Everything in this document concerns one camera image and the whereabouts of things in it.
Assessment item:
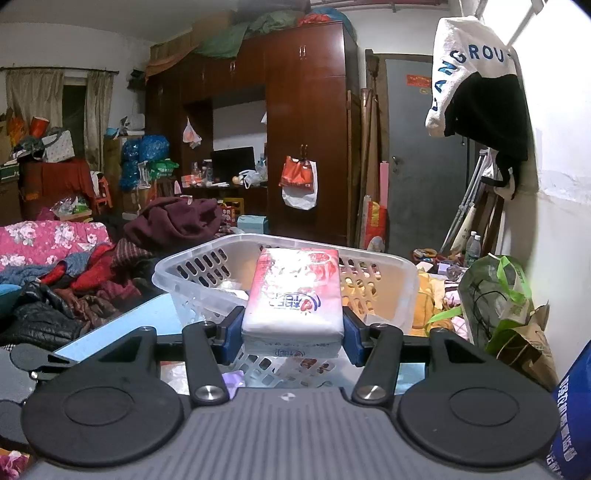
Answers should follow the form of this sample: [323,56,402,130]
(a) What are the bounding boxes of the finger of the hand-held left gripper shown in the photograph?
[9,344,79,372]

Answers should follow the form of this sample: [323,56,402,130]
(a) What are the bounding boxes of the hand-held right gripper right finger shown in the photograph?
[342,308,497,407]

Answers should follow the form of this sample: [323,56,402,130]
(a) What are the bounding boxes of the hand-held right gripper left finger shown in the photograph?
[99,307,244,407]

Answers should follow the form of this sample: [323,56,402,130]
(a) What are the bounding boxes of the pile of tissue packs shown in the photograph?
[159,360,245,393]

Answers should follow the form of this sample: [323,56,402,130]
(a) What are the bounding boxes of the clear plastic basket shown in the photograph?
[152,234,420,393]

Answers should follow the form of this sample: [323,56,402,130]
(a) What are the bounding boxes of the red white tissue packet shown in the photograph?
[241,248,346,360]

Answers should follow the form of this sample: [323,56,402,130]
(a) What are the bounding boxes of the black puffer jacket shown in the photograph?
[0,281,93,347]

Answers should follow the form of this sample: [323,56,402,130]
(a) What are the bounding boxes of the yellow bag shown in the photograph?
[413,272,458,333]

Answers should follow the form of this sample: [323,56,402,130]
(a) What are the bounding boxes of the red cloth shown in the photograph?
[55,244,116,291]

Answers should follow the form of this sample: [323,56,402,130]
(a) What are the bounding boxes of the teal cardboard box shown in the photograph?
[238,215,271,236]

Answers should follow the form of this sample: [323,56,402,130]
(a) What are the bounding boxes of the red yellow printed sack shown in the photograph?
[362,196,389,252]

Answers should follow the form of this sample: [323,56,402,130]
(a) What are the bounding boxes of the pink floral quilt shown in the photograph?
[0,220,109,271]

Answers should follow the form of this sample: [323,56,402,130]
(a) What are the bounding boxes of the maroon cloth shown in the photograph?
[124,198,222,252]

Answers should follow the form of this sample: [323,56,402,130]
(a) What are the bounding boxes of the green white shopping bag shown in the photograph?
[427,255,536,356]

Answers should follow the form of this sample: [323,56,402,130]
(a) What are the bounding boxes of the clear plastic bottle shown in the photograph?
[463,233,483,268]

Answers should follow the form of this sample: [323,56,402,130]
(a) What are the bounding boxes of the grey door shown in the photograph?
[383,54,481,259]

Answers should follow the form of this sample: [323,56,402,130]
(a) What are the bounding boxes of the metal crutches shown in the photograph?
[441,150,490,259]

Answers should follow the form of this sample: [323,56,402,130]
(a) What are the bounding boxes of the black television monitor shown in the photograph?
[211,147,256,183]

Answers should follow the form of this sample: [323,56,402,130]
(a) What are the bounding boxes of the red white plastic bag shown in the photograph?
[279,156,318,210]

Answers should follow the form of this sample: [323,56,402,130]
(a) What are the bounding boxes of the brown paper bag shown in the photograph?
[485,302,559,391]

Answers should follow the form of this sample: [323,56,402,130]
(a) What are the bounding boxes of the green snack bag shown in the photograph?
[148,159,180,178]

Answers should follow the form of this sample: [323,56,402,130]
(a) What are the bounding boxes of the red plastic stool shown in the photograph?
[95,178,114,208]

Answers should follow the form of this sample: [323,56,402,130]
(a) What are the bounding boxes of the small white plastic bag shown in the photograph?
[182,117,202,148]

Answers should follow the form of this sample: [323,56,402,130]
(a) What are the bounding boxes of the blue plastic sacks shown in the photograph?
[120,135,171,190]

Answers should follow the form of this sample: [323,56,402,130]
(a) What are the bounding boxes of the grey wrapped box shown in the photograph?
[41,130,75,163]

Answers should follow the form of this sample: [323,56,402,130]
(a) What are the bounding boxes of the blue tote bag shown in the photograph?
[547,342,591,480]

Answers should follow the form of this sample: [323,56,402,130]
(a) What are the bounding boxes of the brown wooden wardrobe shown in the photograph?
[145,21,361,247]

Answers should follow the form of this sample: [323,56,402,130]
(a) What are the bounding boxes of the beige curtain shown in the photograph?
[85,70,114,171]
[4,69,63,125]

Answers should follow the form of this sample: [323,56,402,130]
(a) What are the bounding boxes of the white black hanging jacket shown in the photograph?
[425,16,532,199]

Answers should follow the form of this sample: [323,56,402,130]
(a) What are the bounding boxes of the green cloth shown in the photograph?
[194,11,310,58]

